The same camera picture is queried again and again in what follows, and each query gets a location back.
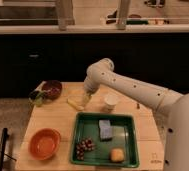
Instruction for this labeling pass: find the orange red bowl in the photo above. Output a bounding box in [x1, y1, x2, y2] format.
[28, 128, 61, 160]

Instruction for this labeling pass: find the green plastic tray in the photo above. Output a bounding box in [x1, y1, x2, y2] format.
[70, 112, 140, 168]

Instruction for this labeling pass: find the dark maroon bowl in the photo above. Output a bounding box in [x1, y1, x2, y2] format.
[42, 80, 62, 100]

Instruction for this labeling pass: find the purple grape bunch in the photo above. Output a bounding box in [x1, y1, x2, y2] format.
[75, 138, 95, 160]

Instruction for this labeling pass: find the yellow bread roll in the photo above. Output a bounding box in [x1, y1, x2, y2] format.
[110, 148, 125, 162]

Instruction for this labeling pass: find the yellow banana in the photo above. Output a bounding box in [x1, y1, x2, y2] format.
[67, 98, 84, 111]

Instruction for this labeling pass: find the green black vegetable toy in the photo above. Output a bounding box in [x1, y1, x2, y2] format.
[29, 90, 44, 107]

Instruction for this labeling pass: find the black stand tripod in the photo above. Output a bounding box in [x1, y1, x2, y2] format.
[0, 128, 15, 171]

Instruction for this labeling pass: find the white paper cup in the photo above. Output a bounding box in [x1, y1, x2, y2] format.
[104, 93, 119, 112]

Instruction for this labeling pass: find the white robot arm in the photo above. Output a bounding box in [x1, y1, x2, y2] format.
[84, 58, 189, 171]

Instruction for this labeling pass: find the blue sponge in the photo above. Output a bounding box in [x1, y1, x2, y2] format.
[99, 120, 112, 140]

